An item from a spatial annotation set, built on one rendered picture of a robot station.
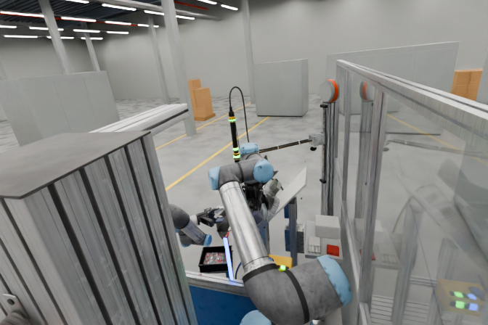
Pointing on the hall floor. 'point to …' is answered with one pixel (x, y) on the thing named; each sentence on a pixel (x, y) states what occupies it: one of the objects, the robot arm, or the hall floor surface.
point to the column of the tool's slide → (328, 160)
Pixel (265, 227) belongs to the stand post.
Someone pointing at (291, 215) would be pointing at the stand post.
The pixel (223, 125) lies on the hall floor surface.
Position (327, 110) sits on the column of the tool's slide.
